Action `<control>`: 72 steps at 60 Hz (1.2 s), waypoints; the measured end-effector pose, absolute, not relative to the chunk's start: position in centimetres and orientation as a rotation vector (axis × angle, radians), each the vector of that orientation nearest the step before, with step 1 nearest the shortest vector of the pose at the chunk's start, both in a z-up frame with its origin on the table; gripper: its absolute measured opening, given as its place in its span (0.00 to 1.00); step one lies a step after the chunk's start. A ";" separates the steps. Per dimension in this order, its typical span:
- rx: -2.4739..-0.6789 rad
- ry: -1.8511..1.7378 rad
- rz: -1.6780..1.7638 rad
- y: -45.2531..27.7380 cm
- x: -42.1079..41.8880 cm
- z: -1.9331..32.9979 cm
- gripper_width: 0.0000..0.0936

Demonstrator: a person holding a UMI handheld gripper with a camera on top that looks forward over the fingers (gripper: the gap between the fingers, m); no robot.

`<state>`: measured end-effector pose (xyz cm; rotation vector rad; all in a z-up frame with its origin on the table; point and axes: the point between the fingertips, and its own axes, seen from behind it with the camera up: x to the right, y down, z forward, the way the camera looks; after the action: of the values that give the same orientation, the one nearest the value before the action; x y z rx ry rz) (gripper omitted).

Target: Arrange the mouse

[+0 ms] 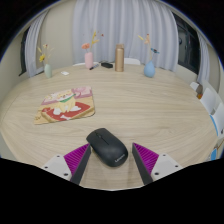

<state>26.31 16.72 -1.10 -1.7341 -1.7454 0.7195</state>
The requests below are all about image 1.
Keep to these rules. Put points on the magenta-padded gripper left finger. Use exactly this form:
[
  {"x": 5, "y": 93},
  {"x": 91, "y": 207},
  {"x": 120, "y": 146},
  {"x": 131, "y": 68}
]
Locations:
[{"x": 75, "y": 159}]

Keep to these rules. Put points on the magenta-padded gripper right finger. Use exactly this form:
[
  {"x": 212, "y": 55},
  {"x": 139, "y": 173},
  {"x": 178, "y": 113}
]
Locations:
[{"x": 148, "y": 159}]

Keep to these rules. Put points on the black computer mouse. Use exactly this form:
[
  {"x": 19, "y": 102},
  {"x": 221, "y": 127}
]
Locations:
[{"x": 107, "y": 146}]

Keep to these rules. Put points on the cartoon dog print mouse pad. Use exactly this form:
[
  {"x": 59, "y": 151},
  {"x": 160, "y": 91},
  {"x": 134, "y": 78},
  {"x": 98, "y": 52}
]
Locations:
[{"x": 63, "y": 106}]

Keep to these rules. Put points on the white and blue chairs group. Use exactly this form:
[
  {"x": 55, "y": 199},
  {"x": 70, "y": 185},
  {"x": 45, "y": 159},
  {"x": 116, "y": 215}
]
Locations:
[{"x": 209, "y": 100}]

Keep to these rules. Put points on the small white remote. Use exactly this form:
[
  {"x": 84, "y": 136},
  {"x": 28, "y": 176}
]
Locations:
[{"x": 65, "y": 73}]

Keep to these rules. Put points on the blue vase with dried flowers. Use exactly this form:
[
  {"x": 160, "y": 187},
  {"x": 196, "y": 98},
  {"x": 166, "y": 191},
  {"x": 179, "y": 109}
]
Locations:
[{"x": 149, "y": 69}]

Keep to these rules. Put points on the green vase with yellow flowers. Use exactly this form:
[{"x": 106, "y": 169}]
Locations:
[{"x": 48, "y": 71}]

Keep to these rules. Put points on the dark marker pen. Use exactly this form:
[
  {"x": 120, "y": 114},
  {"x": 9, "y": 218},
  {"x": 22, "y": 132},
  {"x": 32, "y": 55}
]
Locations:
[{"x": 94, "y": 66}]

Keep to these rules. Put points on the white chair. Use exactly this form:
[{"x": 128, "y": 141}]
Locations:
[{"x": 132, "y": 61}]

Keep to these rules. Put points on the small black box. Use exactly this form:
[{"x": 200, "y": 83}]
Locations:
[{"x": 107, "y": 65}]

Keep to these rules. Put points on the pink vase with dried flowers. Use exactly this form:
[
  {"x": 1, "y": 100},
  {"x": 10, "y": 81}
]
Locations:
[{"x": 89, "y": 60}]

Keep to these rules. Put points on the gold metal bottle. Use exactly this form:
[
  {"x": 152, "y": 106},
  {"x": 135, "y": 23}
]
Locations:
[{"x": 119, "y": 58}]

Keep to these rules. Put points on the narrow white curtain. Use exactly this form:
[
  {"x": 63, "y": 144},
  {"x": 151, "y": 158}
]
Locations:
[
  {"x": 33, "y": 46},
  {"x": 203, "y": 63}
]

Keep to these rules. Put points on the dark window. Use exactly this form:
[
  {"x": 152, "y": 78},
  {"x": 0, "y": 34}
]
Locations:
[
  {"x": 186, "y": 46},
  {"x": 23, "y": 53}
]

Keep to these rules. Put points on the wide white curtain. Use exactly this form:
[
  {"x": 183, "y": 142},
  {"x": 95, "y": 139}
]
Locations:
[{"x": 126, "y": 23}]

